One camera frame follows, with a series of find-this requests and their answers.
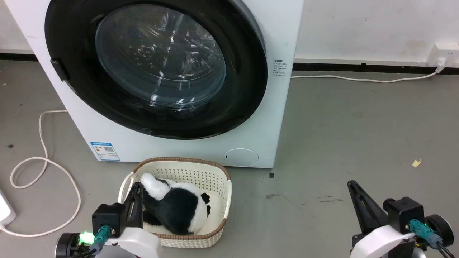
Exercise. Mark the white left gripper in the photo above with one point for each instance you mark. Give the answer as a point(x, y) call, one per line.
point(140, 243)

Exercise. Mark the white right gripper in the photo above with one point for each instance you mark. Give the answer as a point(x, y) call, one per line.
point(380, 242)

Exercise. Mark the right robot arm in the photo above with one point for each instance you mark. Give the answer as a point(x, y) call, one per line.
point(439, 229)

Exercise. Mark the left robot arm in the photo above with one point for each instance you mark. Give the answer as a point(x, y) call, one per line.
point(70, 245)

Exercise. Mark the round black glass washer door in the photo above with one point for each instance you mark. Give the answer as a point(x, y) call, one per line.
point(161, 61)

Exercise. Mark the white front-load washing machine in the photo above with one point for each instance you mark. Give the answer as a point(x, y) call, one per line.
point(283, 39)

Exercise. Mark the black and white panda plush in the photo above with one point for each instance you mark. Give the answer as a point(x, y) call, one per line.
point(177, 208)

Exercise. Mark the blue energy label sticker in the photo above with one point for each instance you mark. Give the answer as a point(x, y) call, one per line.
point(104, 151)

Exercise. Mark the cream laundry basket brown rim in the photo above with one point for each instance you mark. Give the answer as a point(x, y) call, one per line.
point(186, 172)

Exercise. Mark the yellow paper scrap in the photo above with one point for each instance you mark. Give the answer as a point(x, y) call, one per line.
point(416, 163)

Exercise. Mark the round white filter cover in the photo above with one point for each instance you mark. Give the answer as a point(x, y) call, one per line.
point(241, 157)

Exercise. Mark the white power strip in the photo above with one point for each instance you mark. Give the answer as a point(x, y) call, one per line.
point(5, 211)

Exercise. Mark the small black text sticker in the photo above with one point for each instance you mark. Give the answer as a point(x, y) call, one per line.
point(279, 67)

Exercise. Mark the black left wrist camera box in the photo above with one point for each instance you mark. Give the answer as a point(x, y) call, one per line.
point(107, 218)

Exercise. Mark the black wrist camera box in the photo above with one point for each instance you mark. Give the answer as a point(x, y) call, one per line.
point(107, 218)
point(403, 213)

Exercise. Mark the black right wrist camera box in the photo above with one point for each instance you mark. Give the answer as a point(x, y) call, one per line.
point(403, 213)

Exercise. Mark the white wall socket with plug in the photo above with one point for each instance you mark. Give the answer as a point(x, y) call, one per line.
point(444, 55)

